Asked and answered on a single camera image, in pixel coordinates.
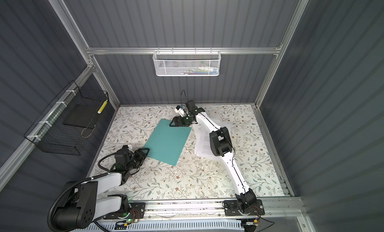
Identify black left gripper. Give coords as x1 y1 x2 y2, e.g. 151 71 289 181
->
125 147 148 172

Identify printed white paper sheet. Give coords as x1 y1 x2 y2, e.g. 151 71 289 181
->
193 124 219 161

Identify teal file folder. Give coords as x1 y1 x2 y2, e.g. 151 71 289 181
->
144 119 192 166

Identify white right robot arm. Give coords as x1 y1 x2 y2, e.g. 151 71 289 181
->
170 105 257 214

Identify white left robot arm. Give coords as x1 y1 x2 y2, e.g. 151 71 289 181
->
47 145 150 232

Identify pens in white basket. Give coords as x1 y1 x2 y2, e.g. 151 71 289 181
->
175 66 219 76

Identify yellow marker in basket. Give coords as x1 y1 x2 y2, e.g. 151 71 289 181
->
97 100 108 114

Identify black pad in basket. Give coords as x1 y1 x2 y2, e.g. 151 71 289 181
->
63 105 101 129

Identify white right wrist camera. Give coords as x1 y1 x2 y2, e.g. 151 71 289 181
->
175 105 186 117

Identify white wire mesh basket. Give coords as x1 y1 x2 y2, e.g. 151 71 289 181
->
153 51 222 77

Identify black wire mesh basket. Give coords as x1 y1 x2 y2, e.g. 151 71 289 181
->
24 81 109 156

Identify white vented cable duct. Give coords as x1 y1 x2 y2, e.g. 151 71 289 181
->
76 219 245 232

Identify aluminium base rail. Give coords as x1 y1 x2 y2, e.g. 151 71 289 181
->
137 197 307 221

